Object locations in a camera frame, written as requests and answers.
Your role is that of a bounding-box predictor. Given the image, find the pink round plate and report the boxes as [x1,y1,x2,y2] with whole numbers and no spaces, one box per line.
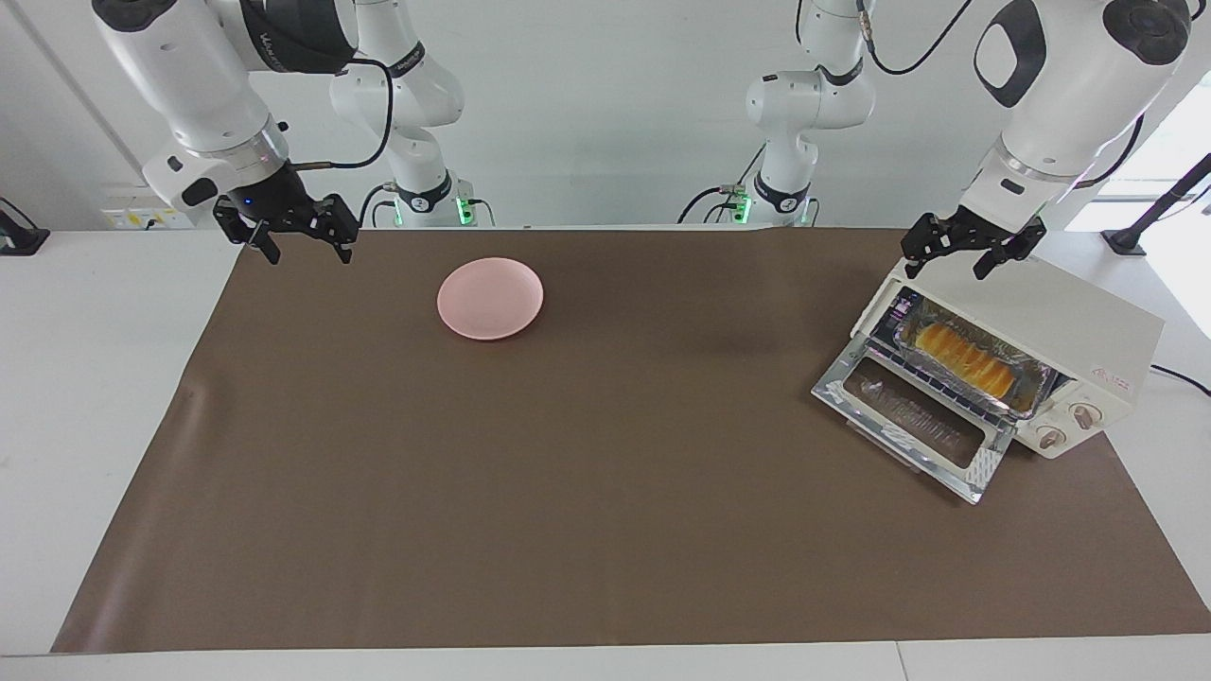
[436,257,545,341]

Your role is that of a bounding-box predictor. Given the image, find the cream toaster oven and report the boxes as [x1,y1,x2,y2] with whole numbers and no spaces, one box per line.
[851,253,1167,462]

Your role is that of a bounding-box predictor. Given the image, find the white wall socket box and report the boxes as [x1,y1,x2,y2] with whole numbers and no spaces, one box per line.
[99,184,197,231]

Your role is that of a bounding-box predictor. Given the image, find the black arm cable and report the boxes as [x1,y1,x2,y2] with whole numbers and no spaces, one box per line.
[289,57,395,172]
[856,0,975,77]

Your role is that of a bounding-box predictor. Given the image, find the black oven power cord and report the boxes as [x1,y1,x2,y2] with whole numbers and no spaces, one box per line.
[1150,364,1211,398]

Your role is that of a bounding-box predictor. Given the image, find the aluminium foil baking tray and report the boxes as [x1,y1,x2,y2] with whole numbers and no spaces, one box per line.
[892,301,1059,419]

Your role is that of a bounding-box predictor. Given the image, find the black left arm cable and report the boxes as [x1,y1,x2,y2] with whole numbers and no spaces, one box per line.
[856,0,975,77]

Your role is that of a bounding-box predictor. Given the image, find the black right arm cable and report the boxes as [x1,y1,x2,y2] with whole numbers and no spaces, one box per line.
[289,57,395,172]

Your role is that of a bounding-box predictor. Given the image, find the glass oven door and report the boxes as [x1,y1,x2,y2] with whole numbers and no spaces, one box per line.
[812,339,1018,505]

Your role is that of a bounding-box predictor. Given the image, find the metal oven rack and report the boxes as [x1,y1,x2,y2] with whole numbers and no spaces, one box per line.
[869,342,1004,422]

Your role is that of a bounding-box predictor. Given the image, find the black base cable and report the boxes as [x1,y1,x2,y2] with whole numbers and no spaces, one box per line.
[360,184,498,228]
[676,142,769,225]

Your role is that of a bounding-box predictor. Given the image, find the brown table mat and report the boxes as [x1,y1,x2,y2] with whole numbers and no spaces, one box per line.
[52,227,1211,654]

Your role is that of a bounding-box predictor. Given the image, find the black desk clamp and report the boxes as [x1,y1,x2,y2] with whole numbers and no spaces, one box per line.
[0,197,50,256]

